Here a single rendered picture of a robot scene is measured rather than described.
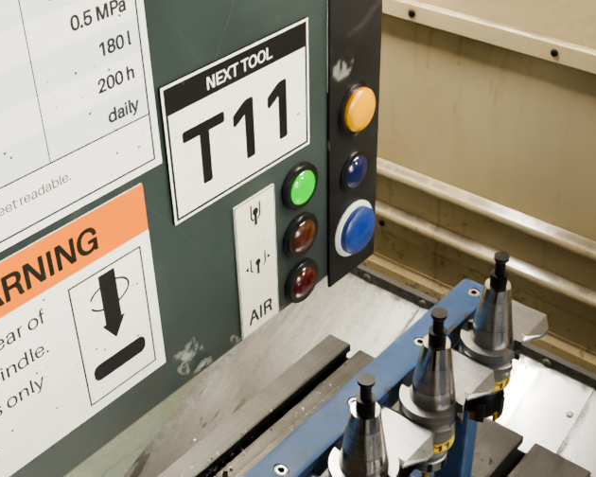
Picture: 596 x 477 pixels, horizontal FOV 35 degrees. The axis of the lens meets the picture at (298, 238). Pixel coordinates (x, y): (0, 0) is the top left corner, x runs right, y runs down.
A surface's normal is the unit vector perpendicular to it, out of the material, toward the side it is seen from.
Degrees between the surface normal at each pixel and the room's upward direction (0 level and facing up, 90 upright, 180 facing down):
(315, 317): 24
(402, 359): 0
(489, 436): 0
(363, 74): 90
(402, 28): 90
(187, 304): 90
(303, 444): 0
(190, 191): 90
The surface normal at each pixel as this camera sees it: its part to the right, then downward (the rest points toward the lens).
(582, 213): -0.64, 0.45
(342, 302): -0.28, -0.56
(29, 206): 0.77, 0.36
